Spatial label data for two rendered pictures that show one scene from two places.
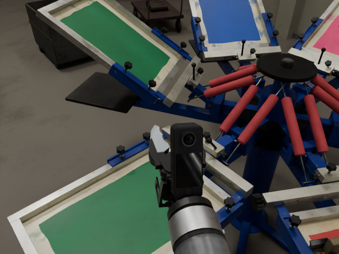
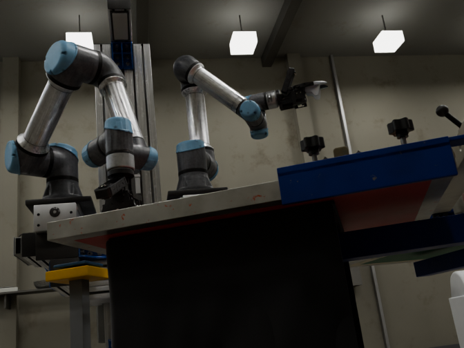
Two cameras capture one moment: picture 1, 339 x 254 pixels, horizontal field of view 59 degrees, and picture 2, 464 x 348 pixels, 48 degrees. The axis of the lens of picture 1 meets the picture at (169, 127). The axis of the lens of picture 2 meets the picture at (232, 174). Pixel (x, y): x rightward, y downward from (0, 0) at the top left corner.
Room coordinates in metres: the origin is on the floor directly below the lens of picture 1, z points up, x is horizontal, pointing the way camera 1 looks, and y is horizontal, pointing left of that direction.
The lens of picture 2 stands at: (0.85, -1.95, 0.73)
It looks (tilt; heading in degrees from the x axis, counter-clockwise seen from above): 17 degrees up; 113
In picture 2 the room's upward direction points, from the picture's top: 7 degrees counter-clockwise
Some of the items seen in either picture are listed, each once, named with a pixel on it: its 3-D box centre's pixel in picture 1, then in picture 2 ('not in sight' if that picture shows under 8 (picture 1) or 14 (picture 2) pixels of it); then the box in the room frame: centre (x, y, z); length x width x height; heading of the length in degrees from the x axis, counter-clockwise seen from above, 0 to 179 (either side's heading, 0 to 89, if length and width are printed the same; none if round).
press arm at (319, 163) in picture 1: (322, 171); not in sight; (0.98, -0.71, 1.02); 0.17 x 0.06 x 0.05; 10
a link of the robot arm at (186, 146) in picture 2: not in sight; (192, 157); (-0.06, -0.22, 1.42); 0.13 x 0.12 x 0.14; 101
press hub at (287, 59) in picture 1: (263, 153); not in sight; (1.46, -0.62, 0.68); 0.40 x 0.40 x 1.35
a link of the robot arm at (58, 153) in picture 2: not in sight; (60, 163); (-0.47, -0.52, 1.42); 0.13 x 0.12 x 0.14; 69
